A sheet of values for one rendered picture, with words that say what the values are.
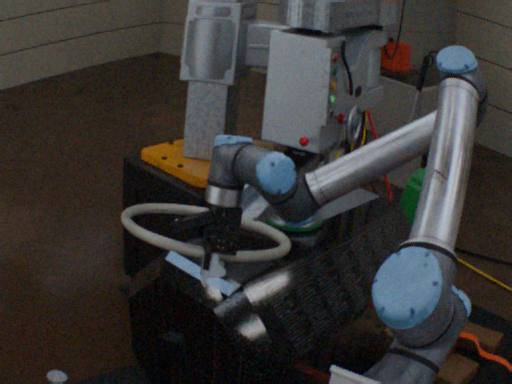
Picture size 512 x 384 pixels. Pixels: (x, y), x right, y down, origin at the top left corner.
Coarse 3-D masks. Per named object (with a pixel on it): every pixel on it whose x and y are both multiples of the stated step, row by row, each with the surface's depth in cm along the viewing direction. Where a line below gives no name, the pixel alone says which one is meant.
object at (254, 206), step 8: (320, 152) 262; (328, 152) 270; (312, 160) 256; (320, 160) 262; (304, 168) 251; (312, 168) 258; (296, 176) 245; (248, 192) 241; (256, 192) 244; (248, 200) 240; (256, 200) 240; (264, 200) 240; (248, 208) 235; (256, 208) 236; (264, 208) 227; (272, 208) 233; (248, 216) 231; (256, 216) 223; (264, 216) 228
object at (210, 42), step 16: (192, 32) 303; (208, 32) 299; (224, 32) 299; (240, 32) 301; (256, 32) 303; (192, 48) 305; (208, 48) 302; (224, 48) 302; (240, 48) 305; (256, 48) 305; (192, 64) 307; (208, 64) 305; (224, 64) 305; (240, 64) 308; (256, 64) 309
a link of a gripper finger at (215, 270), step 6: (216, 258) 181; (210, 264) 181; (216, 264) 181; (204, 270) 180; (210, 270) 181; (216, 270) 181; (222, 270) 181; (204, 276) 181; (210, 276) 181; (216, 276) 181; (222, 276) 182; (204, 282) 182
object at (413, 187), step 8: (424, 168) 413; (416, 176) 407; (424, 176) 404; (408, 184) 408; (416, 184) 405; (408, 192) 407; (416, 192) 401; (400, 200) 416; (408, 200) 406; (416, 200) 400; (408, 208) 405; (416, 208) 399; (408, 216) 404
